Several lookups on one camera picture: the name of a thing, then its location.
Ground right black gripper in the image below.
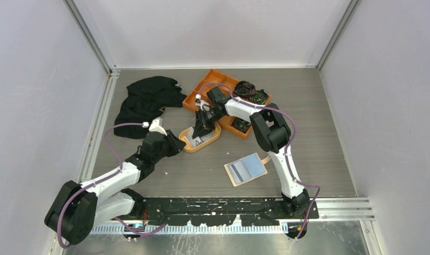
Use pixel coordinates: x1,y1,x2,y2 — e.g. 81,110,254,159
192,108,224,140

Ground orange oval tray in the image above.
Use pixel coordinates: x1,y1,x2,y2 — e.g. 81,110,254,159
179,123,221,153

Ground beige card holder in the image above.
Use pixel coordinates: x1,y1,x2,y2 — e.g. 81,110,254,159
224,153,271,187

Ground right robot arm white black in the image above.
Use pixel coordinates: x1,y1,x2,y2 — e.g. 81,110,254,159
193,83,313,218

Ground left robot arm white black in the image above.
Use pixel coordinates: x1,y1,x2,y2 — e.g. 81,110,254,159
44,130,186,245

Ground left credit card in tray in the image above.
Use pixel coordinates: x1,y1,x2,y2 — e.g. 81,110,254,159
185,132,204,148

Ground green yellow rolled tie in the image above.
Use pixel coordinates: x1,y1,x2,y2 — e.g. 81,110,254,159
231,117,251,133

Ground orange compartment organizer box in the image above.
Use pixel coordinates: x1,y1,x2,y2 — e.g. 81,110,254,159
182,69,273,140

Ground black cloth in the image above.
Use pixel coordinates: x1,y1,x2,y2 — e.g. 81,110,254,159
114,76,187,125

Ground dark brown rolled tie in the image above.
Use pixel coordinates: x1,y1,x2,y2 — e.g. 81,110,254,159
233,81,256,100

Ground green patterned rolled tie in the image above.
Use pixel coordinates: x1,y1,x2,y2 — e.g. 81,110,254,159
249,89,269,105

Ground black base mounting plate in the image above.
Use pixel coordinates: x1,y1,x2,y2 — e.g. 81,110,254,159
119,197,307,227

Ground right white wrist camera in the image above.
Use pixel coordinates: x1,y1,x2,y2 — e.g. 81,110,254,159
195,94,211,112

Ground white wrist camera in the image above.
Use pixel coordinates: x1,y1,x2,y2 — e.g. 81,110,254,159
148,117,167,135
195,94,211,112

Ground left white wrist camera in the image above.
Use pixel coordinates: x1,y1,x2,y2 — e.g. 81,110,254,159
148,117,167,135

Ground aluminium front frame rail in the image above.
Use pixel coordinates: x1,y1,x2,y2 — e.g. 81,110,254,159
89,198,375,239

